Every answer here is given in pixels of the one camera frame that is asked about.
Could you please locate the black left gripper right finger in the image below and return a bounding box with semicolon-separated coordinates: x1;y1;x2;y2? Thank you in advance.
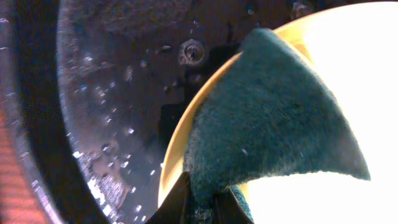
214;189;254;224

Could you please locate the green yellow sponge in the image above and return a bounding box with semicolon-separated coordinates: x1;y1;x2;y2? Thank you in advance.
184;29;371;215

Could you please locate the round black tray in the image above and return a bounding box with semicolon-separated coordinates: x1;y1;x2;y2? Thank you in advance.
1;1;322;223

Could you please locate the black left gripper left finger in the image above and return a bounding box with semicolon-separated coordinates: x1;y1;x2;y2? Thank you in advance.
146;172;192;224

